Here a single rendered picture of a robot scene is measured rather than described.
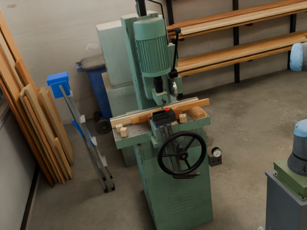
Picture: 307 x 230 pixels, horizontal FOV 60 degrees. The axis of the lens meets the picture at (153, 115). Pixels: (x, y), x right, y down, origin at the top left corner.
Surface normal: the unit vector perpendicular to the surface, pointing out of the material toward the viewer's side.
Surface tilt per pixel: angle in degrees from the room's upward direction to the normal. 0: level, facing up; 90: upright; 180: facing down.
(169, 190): 90
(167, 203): 90
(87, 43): 90
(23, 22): 90
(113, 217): 0
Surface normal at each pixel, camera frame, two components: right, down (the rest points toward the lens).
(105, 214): -0.16, -0.88
